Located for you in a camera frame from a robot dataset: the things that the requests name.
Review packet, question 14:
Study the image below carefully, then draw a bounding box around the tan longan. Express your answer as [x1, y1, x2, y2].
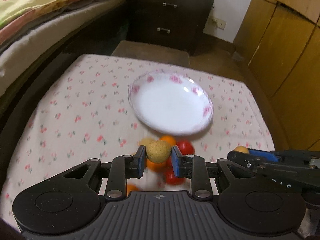
[234, 146, 249, 154]
[146, 140, 171, 164]
[139, 137, 154, 147]

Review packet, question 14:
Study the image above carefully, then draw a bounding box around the red tomato back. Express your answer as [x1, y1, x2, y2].
[177, 140, 195, 155]

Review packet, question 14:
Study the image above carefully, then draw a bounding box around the red tomato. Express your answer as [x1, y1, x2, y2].
[166, 157, 172, 169]
[177, 140, 195, 155]
[163, 168, 185, 185]

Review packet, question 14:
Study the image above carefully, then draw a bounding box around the orange tangerine front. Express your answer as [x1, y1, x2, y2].
[126, 184, 140, 196]

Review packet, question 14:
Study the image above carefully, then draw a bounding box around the orange tangerine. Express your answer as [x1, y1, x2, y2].
[126, 184, 140, 196]
[146, 159, 167, 173]
[160, 135, 177, 146]

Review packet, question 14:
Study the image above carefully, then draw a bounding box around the red tomato front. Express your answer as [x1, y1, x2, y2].
[163, 168, 185, 185]

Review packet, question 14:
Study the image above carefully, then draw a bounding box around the tan longan back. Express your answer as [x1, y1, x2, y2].
[139, 137, 154, 147]

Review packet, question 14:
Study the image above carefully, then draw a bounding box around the orange tangerine back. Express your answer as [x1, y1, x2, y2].
[160, 135, 177, 146]

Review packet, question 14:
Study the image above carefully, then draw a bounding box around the tan longan front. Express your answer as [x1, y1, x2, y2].
[146, 140, 171, 164]

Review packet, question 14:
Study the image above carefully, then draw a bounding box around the white floral plate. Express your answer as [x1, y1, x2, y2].
[127, 72, 214, 137]

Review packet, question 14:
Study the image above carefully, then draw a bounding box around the cherry print tablecloth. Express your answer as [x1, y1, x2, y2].
[1, 55, 274, 226]

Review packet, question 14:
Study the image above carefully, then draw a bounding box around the yellow wooden wardrobe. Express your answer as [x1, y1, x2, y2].
[234, 0, 319, 151]

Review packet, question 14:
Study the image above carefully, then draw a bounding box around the dark wooden nightstand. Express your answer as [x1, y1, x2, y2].
[126, 0, 214, 55]

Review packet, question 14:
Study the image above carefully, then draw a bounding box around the grey bed mattress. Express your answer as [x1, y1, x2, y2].
[1, 0, 125, 94]

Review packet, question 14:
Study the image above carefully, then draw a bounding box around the wall power outlet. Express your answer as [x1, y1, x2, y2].
[208, 16, 226, 30]

